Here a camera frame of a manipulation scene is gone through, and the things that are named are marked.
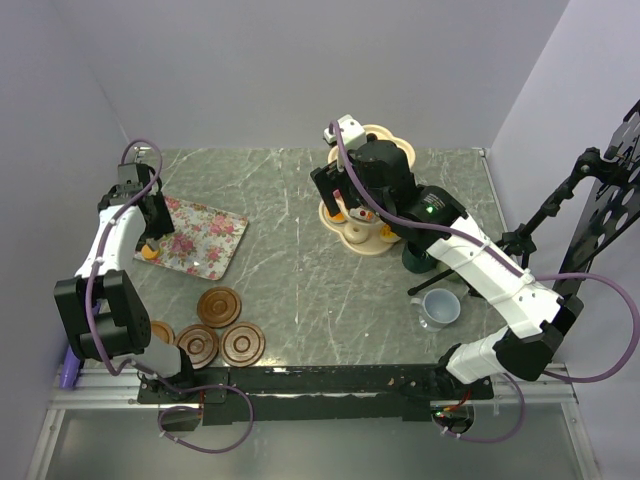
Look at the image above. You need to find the white toy cake slice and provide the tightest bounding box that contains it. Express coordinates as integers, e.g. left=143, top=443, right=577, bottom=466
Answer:
left=349, top=207, right=377, bottom=223

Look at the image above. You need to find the cream toy donut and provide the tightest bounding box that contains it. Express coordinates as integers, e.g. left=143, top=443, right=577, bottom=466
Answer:
left=344, top=223, right=369, bottom=245

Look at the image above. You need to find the orange toy tart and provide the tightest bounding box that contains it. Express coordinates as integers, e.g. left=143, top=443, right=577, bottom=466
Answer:
left=140, top=244, right=160, bottom=260

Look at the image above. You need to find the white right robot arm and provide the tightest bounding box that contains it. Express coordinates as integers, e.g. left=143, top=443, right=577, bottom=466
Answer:
left=310, top=140, right=583, bottom=399

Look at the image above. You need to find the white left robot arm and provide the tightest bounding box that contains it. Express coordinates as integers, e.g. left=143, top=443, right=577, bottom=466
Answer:
left=54, top=163, right=198, bottom=402

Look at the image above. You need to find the cream three-tier cake stand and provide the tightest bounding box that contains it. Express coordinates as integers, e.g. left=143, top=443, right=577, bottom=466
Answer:
left=318, top=124, right=416, bottom=256

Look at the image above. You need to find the floral serving tray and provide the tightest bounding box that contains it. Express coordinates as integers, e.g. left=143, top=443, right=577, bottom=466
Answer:
left=134, top=196, right=249, bottom=280

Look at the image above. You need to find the dark green teacup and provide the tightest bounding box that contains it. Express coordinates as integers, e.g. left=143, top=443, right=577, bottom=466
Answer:
left=401, top=242, right=438, bottom=274

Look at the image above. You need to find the brown wooden coaster upper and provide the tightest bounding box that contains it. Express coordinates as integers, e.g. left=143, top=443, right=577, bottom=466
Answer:
left=196, top=287, right=242, bottom=328

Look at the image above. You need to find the brown wooden coaster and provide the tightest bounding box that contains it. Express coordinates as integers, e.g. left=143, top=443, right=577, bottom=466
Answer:
left=196, top=287, right=242, bottom=328
left=174, top=324, right=219, bottom=370
left=150, top=321, right=175, bottom=345
left=220, top=322, right=266, bottom=368

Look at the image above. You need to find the brown wooden coaster far left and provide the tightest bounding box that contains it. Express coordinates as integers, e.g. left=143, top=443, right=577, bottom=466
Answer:
left=150, top=321, right=175, bottom=345

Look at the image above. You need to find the light blue mug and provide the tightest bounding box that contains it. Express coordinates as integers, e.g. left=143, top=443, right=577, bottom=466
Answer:
left=410, top=288, right=461, bottom=332

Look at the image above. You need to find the black tripod stand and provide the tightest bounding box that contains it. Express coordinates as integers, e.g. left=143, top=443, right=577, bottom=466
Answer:
left=407, top=147, right=621, bottom=296

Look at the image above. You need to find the brown wooden coaster middle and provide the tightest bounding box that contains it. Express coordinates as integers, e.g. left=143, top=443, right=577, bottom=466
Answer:
left=174, top=324, right=219, bottom=370

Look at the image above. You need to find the brown wooden coaster right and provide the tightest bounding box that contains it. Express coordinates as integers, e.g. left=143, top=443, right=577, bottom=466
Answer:
left=220, top=322, right=266, bottom=368

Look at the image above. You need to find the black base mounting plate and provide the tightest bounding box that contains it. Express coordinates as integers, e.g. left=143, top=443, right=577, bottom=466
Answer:
left=137, top=364, right=494, bottom=426

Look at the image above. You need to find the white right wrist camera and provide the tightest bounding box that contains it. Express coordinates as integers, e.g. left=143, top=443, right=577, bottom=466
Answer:
left=323, top=114, right=367, bottom=151

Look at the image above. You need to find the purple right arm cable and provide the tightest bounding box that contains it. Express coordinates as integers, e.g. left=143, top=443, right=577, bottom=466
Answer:
left=329, top=119, right=640, bottom=444

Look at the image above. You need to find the purple handle tool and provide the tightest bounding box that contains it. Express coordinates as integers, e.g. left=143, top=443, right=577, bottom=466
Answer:
left=59, top=347, right=82, bottom=390

